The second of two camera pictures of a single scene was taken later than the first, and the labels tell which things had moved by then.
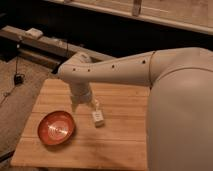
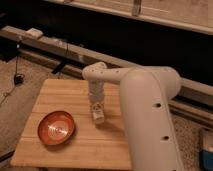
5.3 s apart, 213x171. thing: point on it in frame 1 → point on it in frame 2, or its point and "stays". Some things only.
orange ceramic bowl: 56,127 stays
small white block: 34,33 stays
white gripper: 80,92 → 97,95
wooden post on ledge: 136,9 stays
